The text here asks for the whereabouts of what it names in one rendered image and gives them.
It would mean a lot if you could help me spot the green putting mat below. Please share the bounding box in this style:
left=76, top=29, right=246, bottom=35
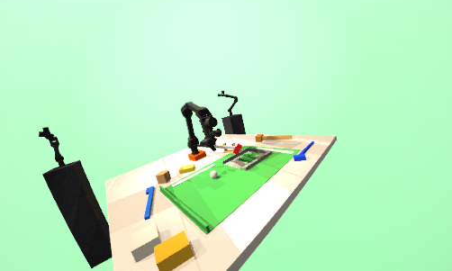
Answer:
left=159, top=149, right=300, bottom=235

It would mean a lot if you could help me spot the white golf ball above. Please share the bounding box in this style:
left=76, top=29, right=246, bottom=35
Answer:
left=210, top=171, right=218, bottom=179

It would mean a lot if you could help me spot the blue golf putter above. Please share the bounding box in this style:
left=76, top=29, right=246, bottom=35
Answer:
left=294, top=141, right=314, bottom=161

